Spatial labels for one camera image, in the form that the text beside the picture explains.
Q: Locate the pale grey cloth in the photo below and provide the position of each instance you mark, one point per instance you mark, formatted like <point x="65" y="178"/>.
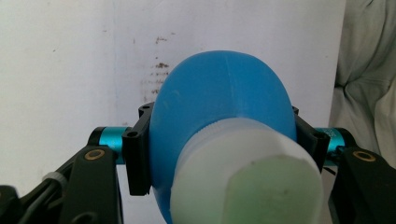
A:
<point x="367" y="62"/>

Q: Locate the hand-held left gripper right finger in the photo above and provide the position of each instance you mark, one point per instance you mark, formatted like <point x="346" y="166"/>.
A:
<point x="320" y="143"/>

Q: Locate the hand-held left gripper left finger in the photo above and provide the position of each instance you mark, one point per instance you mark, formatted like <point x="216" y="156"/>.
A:
<point x="137" y="155"/>

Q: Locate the blue bottle with white cap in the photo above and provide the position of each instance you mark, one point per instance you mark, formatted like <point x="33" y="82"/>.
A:
<point x="218" y="93"/>

